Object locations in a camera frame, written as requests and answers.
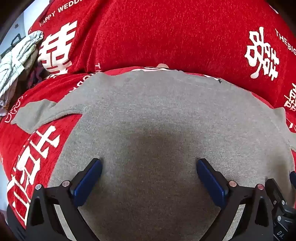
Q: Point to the black metal frame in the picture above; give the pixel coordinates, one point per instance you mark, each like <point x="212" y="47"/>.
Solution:
<point x="12" y="42"/>

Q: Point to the grey knit shirt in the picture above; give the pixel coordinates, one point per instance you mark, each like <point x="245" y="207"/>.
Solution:
<point x="152" y="125"/>

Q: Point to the red printed sofa cover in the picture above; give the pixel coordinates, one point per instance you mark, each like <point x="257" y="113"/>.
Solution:
<point x="161" y="34"/>

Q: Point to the pile of light grey clothes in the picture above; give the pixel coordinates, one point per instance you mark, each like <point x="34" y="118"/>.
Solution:
<point x="16" y="60"/>

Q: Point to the dark patterned cloth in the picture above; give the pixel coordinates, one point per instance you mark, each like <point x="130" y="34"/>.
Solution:
<point x="38" y="73"/>

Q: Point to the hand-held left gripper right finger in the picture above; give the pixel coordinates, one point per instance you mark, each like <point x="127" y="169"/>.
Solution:
<point x="211" y="183"/>

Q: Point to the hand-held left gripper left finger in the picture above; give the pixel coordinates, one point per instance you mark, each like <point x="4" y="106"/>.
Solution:
<point x="86" y="183"/>

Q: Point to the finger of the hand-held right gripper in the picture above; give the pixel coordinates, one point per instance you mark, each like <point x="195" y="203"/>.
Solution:
<point x="276" y="192"/>
<point x="293" y="178"/>

